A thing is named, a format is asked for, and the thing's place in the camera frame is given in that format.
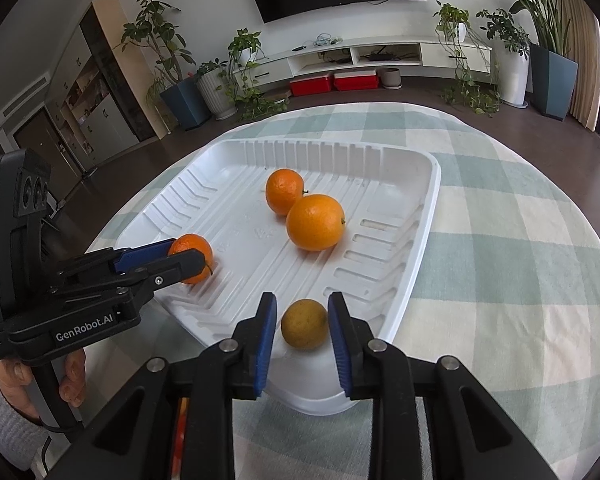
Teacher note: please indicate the round yellow-orange orange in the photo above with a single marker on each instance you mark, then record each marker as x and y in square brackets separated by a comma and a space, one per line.
[314, 222]

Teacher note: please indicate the dark wooden door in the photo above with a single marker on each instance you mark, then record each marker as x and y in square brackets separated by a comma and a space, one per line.
[35, 135]

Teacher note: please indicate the white ribbed plastic tray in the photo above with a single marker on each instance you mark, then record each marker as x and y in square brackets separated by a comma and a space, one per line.
[260, 270]

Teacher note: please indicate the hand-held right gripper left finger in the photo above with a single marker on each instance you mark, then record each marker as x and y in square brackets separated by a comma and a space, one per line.
[264, 350]

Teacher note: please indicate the vine plant on cabinet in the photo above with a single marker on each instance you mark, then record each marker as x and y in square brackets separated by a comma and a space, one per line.
[455, 35]

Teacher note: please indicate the person's left hand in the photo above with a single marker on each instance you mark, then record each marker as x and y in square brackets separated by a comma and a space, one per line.
[75, 380]

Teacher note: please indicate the tall display cabinet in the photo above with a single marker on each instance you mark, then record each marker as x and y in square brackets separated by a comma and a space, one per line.
[100, 85]

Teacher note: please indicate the plant in white ribbed pot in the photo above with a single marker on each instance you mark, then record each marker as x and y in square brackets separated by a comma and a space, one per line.
[215, 92]

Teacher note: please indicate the black set-top box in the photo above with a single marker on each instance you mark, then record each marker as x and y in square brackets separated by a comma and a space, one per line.
[380, 55]

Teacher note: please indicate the brown round fruit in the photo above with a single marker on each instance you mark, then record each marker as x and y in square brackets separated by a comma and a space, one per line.
[305, 331]

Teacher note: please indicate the white wall air vent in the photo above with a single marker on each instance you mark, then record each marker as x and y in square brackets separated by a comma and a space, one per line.
[25, 92]

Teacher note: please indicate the person's left forearm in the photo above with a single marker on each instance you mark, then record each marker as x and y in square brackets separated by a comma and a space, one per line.
[5, 425]

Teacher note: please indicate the leafy tree in navy pot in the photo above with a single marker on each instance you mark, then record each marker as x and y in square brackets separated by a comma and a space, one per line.
[180, 95]

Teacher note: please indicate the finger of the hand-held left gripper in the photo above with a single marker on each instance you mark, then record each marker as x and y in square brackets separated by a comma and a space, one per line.
[180, 266]
[140, 257]

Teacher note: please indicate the broad-leaf plant in blue pot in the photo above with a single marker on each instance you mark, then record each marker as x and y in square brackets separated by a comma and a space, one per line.
[550, 70]

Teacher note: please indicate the beige curtain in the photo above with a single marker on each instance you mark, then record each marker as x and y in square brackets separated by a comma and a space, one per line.
[580, 60]

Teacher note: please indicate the grey round pot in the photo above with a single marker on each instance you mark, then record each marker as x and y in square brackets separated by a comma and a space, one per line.
[392, 78]

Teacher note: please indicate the white television cabinet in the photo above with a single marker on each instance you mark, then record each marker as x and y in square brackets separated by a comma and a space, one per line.
[430, 55]

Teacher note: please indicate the trailing pothos plant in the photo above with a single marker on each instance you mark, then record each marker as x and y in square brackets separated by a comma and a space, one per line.
[247, 70]

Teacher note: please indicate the schefflera in white round pot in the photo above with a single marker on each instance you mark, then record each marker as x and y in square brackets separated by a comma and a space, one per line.
[510, 67]

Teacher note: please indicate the red storage box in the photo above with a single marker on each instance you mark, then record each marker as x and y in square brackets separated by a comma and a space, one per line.
[356, 80]
[309, 85]

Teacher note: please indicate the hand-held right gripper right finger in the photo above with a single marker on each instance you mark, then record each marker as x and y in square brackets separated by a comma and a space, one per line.
[341, 350]

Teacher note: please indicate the small dark orange tangerine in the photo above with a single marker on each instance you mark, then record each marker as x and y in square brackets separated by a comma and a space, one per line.
[284, 191]

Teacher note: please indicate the large tangerine with stem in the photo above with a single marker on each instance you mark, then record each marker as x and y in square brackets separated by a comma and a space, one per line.
[192, 242]

